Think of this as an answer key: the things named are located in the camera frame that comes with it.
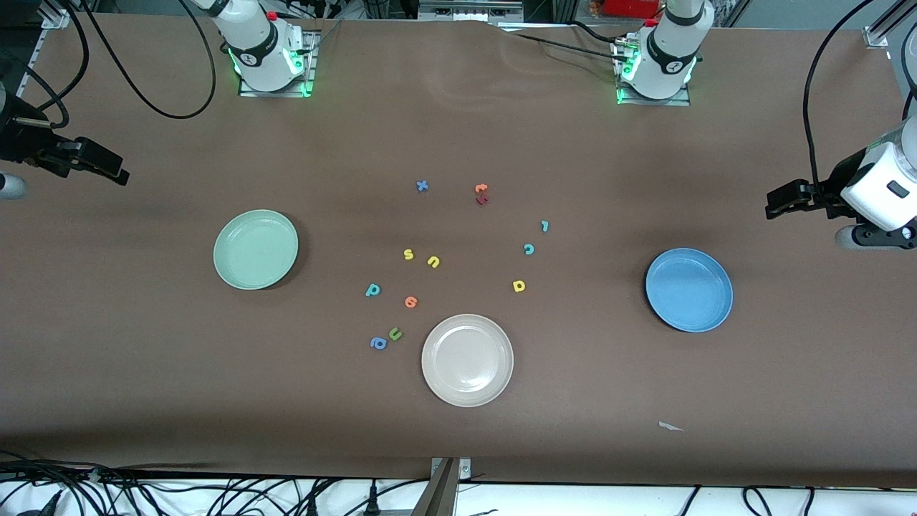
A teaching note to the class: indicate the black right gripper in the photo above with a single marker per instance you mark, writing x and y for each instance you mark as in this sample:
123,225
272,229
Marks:
23,142

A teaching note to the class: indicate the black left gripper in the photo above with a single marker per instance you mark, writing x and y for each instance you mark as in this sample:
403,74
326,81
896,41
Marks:
826,192

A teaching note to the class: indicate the teal letter p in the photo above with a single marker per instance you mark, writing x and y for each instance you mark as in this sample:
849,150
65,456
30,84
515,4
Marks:
372,289

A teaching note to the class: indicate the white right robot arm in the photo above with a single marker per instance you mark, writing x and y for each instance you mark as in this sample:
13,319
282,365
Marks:
254,43

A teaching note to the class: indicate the blue plate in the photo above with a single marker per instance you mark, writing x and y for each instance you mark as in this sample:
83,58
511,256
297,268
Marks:
689,290

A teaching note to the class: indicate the green plate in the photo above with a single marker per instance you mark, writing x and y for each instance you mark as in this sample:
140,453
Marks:
256,249

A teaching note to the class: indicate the red box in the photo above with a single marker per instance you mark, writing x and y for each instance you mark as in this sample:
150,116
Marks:
630,7

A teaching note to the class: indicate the white paper scrap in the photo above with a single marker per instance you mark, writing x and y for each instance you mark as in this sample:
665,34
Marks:
669,426

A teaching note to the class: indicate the blue letter a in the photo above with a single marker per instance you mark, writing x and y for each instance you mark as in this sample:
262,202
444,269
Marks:
378,344

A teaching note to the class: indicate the green letter u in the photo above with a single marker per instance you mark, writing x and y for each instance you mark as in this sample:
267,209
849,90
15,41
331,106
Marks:
395,335

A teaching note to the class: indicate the beige plate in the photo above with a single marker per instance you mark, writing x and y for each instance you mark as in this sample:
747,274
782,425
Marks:
467,360

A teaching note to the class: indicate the silver metal device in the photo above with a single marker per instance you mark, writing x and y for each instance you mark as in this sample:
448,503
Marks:
469,8

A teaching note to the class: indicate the brown table cover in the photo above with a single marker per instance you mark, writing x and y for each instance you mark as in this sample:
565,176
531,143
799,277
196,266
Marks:
458,444

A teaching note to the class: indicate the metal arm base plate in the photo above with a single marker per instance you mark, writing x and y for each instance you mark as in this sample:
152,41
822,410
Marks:
272,94
652,102

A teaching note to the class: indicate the grey metal bracket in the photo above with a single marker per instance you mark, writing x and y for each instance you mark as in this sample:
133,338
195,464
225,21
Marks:
444,487

